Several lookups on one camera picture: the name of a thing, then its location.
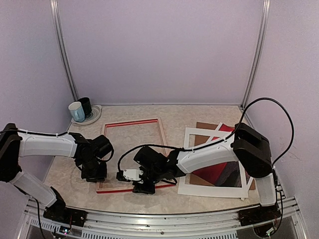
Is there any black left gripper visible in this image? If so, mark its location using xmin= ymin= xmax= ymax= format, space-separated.
xmin=79 ymin=156 xmax=107 ymax=182

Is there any red wooden picture frame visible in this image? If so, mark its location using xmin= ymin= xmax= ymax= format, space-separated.
xmin=96 ymin=118 xmax=176 ymax=194

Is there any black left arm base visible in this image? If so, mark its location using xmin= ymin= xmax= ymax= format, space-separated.
xmin=43 ymin=208 xmax=88 ymax=227

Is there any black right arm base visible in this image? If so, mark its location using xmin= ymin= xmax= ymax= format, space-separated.
xmin=238 ymin=204 xmax=282 ymax=227

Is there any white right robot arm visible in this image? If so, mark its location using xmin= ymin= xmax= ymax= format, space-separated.
xmin=124 ymin=121 xmax=277 ymax=221

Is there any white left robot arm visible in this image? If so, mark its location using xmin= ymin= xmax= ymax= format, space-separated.
xmin=0 ymin=123 xmax=114 ymax=222

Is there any red and black photo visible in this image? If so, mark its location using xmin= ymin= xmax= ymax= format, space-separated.
xmin=189 ymin=122 xmax=242 ymax=187

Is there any white round plate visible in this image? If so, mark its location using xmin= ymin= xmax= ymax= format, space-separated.
xmin=71 ymin=105 xmax=102 ymax=125

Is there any brown cardboard backing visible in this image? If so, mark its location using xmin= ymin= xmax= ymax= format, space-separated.
xmin=189 ymin=121 xmax=256 ymax=190

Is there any light blue mug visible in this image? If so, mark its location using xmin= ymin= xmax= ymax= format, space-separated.
xmin=68 ymin=101 xmax=85 ymax=122

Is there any dark green mug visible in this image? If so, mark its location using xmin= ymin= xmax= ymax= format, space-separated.
xmin=78 ymin=97 xmax=92 ymax=118

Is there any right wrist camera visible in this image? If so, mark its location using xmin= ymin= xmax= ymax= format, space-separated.
xmin=116 ymin=169 xmax=144 ymax=183

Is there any aluminium front rail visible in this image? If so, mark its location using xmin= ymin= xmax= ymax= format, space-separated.
xmin=15 ymin=198 xmax=309 ymax=239

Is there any left aluminium corner post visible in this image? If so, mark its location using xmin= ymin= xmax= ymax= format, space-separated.
xmin=49 ymin=0 xmax=79 ymax=101

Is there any aluminium corner post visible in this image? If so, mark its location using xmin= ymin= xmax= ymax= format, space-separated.
xmin=49 ymin=0 xmax=79 ymax=101
xmin=241 ymin=0 xmax=271 ymax=109

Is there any right aluminium corner post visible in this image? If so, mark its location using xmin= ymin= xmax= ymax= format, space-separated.
xmin=241 ymin=0 xmax=271 ymax=109

